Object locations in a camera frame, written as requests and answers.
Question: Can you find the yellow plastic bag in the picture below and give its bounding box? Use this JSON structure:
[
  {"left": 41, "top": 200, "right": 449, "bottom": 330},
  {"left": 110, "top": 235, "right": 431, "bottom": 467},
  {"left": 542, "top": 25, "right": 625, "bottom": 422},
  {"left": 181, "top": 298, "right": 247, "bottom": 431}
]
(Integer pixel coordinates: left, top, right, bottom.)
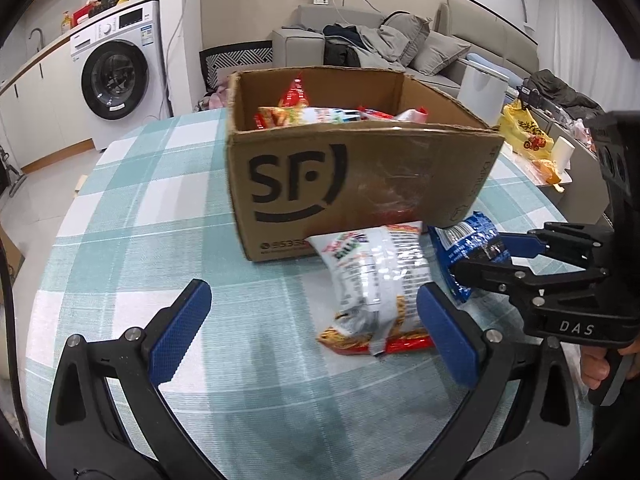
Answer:
[{"left": 499, "top": 100, "right": 555, "bottom": 158}]

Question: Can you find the white kitchen counter cabinet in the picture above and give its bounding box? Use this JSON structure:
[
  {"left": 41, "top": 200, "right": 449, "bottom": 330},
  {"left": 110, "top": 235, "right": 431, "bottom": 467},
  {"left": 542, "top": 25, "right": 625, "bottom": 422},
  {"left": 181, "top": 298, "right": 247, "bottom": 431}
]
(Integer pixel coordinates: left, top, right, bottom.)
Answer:
[{"left": 0, "top": 25, "right": 96, "bottom": 171}]

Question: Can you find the red box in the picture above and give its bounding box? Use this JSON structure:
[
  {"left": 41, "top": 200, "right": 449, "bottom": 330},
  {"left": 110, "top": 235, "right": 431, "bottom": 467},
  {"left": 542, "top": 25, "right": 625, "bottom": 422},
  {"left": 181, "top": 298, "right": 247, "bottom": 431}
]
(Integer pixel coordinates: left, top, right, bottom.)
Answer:
[{"left": 72, "top": 4, "right": 101, "bottom": 26}]

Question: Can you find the white washing machine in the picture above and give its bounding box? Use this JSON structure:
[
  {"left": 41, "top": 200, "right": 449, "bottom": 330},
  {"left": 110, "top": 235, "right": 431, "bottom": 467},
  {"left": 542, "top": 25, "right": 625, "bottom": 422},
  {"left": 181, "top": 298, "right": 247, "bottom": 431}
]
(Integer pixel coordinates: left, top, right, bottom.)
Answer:
[{"left": 69, "top": 0, "right": 173, "bottom": 150}]

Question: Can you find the white red-edged snack packet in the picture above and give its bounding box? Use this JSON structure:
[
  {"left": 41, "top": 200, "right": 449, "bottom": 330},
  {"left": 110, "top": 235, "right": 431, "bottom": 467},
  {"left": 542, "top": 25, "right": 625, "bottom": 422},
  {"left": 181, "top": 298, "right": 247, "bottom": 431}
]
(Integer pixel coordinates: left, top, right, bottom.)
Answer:
[{"left": 395, "top": 106, "right": 431, "bottom": 124}]

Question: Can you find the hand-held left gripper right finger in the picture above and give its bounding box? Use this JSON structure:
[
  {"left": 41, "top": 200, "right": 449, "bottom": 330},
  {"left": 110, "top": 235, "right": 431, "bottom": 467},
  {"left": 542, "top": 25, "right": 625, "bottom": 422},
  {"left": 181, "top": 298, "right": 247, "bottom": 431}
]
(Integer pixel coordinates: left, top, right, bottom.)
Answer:
[{"left": 416, "top": 281, "right": 580, "bottom": 461}]

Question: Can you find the red triangular chip bag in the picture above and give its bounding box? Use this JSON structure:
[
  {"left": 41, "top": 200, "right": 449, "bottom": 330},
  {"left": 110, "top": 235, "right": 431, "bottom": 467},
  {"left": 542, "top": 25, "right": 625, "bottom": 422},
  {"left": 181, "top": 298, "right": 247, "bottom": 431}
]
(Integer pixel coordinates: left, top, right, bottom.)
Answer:
[{"left": 278, "top": 74, "right": 308, "bottom": 109}]

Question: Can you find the white green noodle snack packet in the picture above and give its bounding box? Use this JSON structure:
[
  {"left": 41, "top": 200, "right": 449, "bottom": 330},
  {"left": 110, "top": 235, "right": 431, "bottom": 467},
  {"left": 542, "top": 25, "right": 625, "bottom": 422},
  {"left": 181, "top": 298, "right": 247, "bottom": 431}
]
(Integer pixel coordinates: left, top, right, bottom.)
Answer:
[{"left": 305, "top": 221, "right": 437, "bottom": 357}]

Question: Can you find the grey garment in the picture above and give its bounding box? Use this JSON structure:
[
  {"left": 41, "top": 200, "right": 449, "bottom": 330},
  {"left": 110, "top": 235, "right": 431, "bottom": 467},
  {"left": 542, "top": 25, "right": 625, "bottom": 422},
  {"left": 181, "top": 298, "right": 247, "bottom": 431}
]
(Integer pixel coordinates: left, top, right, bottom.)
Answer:
[{"left": 357, "top": 25, "right": 408, "bottom": 68}]

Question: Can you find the red white noodle snack packet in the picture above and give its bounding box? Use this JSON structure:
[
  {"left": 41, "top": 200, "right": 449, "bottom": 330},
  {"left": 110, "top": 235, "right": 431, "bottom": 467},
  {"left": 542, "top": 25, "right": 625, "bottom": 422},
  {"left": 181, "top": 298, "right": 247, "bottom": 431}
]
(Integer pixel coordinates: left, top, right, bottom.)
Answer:
[{"left": 252, "top": 105, "right": 363, "bottom": 131}]

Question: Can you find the dark jacket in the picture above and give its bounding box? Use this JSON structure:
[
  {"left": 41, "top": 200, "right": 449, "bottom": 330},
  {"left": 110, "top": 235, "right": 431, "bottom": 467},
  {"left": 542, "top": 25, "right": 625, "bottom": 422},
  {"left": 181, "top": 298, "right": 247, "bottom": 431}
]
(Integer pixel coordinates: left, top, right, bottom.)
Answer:
[{"left": 520, "top": 70, "right": 608, "bottom": 121}]

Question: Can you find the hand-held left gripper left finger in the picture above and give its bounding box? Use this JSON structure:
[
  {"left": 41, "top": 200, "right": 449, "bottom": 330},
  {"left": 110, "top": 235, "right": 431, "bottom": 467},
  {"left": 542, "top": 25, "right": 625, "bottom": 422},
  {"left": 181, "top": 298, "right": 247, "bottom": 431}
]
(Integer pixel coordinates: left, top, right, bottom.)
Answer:
[{"left": 46, "top": 279, "right": 213, "bottom": 461}]

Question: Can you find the pink cloth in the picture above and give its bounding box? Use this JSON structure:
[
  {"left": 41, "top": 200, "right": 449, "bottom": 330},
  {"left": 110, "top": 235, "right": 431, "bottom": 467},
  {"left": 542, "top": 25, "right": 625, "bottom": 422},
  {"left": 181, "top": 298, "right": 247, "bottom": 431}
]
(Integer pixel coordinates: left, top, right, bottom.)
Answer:
[{"left": 195, "top": 80, "right": 233, "bottom": 111}]

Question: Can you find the orange snack bag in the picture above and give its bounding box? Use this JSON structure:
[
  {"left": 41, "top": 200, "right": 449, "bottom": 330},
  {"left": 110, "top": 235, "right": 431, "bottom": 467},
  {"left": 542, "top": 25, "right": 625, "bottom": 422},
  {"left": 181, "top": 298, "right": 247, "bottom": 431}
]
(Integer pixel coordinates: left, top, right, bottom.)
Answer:
[{"left": 531, "top": 158, "right": 565, "bottom": 187}]

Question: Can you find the small black device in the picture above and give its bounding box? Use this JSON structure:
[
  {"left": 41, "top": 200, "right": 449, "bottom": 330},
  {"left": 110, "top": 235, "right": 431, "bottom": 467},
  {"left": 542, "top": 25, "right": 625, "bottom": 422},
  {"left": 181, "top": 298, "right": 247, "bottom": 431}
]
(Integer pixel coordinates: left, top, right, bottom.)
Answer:
[{"left": 516, "top": 85, "right": 543, "bottom": 108}]

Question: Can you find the grey pillow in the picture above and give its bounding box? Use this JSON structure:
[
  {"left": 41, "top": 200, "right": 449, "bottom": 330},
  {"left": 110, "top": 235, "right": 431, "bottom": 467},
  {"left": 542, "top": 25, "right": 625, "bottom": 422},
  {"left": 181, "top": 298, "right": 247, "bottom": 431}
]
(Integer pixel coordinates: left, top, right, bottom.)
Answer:
[
  {"left": 407, "top": 31, "right": 472, "bottom": 77},
  {"left": 382, "top": 11, "right": 433, "bottom": 66}
]

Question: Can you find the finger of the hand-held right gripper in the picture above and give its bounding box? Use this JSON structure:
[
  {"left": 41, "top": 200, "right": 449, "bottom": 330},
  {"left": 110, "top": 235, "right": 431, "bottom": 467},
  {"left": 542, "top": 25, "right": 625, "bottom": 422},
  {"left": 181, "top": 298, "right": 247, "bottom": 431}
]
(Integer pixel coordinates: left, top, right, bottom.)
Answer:
[
  {"left": 451, "top": 255, "right": 608, "bottom": 311},
  {"left": 497, "top": 221, "right": 615, "bottom": 266}
]

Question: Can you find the white bin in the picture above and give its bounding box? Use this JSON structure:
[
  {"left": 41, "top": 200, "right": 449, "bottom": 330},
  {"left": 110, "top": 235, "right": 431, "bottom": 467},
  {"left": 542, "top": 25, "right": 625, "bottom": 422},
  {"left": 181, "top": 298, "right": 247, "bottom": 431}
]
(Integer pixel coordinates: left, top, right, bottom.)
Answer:
[{"left": 457, "top": 56, "right": 510, "bottom": 126}]

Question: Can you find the grey side table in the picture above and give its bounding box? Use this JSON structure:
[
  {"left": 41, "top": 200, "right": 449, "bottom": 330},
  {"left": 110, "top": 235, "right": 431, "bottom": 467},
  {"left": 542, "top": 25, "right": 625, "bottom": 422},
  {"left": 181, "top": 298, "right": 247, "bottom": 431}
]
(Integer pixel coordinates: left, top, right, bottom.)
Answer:
[{"left": 530, "top": 110, "right": 613, "bottom": 231}]

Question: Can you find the black garment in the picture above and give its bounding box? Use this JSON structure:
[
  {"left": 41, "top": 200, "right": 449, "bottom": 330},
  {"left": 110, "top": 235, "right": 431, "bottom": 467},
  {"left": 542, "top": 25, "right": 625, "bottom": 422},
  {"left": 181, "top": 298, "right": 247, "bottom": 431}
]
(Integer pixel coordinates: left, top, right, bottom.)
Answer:
[{"left": 322, "top": 24, "right": 363, "bottom": 67}]

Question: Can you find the mop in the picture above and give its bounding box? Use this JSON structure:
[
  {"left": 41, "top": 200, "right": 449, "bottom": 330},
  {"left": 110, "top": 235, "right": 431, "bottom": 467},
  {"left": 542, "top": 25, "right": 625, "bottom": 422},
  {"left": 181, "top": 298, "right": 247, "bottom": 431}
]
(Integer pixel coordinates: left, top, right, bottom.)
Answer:
[{"left": 0, "top": 147, "right": 26, "bottom": 196}]

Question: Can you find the printed floor cardboard box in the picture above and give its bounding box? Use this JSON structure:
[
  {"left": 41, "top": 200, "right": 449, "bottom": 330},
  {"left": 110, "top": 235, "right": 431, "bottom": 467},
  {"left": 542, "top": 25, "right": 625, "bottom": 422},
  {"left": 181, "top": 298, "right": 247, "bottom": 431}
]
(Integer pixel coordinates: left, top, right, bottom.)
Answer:
[{"left": 0, "top": 225, "right": 26, "bottom": 286}]

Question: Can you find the black patterned chair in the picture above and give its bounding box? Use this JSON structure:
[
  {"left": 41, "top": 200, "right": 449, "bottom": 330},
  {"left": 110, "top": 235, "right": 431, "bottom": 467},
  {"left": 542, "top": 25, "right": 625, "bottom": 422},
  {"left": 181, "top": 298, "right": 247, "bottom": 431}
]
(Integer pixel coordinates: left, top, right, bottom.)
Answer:
[{"left": 199, "top": 40, "right": 275, "bottom": 92}]

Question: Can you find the brown cardboard box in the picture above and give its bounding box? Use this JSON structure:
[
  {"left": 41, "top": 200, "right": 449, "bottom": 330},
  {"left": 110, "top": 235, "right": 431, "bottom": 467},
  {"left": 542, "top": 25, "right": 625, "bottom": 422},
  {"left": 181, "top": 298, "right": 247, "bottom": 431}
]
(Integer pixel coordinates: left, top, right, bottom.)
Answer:
[{"left": 225, "top": 65, "right": 505, "bottom": 262}]

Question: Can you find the person's right hand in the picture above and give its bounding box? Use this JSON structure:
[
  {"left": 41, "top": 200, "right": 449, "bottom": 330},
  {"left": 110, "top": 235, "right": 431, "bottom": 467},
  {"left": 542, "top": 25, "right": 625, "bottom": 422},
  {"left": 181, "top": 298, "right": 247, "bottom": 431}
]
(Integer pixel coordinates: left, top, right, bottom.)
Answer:
[{"left": 580, "top": 346, "right": 611, "bottom": 390}]

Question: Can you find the white paper roll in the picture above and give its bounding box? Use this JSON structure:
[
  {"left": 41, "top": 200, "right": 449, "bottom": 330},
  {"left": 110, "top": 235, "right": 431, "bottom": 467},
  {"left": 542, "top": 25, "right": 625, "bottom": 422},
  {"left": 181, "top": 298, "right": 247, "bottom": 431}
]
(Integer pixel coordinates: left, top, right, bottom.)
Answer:
[{"left": 552, "top": 136, "right": 575, "bottom": 171}]

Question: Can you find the grey sofa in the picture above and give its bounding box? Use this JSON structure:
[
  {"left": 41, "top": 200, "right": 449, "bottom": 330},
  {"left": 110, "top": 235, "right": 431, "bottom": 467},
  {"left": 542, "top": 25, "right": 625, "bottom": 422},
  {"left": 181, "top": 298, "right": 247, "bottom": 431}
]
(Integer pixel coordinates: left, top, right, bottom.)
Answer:
[{"left": 271, "top": 0, "right": 541, "bottom": 106}]

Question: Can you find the blue cookie packet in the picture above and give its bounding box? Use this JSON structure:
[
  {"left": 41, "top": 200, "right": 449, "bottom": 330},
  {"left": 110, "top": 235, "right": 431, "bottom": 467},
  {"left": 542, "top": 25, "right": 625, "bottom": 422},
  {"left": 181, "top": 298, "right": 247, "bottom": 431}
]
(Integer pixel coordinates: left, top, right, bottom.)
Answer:
[{"left": 426, "top": 211, "right": 516, "bottom": 304}]

